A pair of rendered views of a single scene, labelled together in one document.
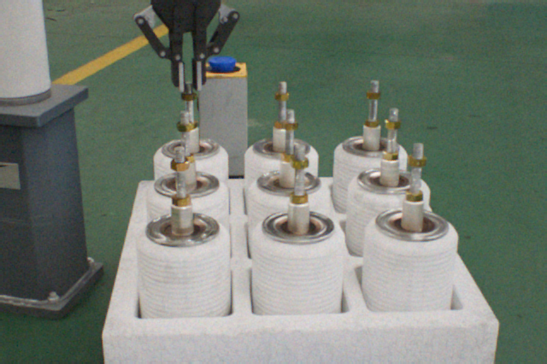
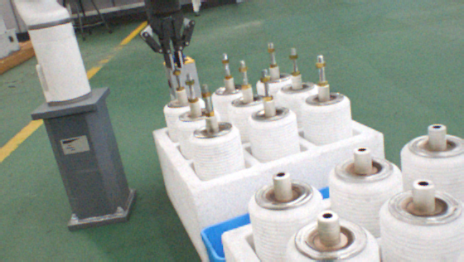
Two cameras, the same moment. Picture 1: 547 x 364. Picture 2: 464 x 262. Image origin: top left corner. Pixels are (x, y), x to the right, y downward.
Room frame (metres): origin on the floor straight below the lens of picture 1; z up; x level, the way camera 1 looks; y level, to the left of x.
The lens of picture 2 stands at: (-0.11, 0.24, 0.55)
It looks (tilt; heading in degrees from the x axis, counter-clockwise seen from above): 20 degrees down; 348
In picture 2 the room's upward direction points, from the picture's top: 10 degrees counter-clockwise
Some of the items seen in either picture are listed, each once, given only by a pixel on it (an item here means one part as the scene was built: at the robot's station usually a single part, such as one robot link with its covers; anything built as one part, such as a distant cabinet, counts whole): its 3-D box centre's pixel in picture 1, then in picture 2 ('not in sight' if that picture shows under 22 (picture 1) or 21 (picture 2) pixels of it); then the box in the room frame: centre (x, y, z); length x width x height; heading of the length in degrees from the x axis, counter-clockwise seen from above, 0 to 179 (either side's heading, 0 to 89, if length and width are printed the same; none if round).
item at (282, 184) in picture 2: not in sight; (282, 186); (0.42, 0.07, 0.26); 0.02 x 0.02 x 0.03
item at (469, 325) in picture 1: (286, 303); (259, 168); (0.85, -0.02, 0.09); 0.39 x 0.39 x 0.18; 4
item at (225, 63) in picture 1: (222, 65); not in sight; (1.13, 0.08, 0.32); 0.04 x 0.04 x 0.02
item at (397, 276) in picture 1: (405, 301); (328, 141); (0.74, -0.14, 0.16); 0.10 x 0.10 x 0.18
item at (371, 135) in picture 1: (371, 137); (274, 73); (0.97, -0.13, 0.26); 0.02 x 0.02 x 0.03
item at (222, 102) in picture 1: (223, 169); (190, 118); (1.13, 0.08, 0.16); 0.07 x 0.07 x 0.31; 4
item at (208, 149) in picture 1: (191, 149); (183, 102); (0.96, 0.11, 0.25); 0.08 x 0.08 x 0.01
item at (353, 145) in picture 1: (370, 147); (275, 79); (0.97, -0.13, 0.25); 0.08 x 0.08 x 0.01
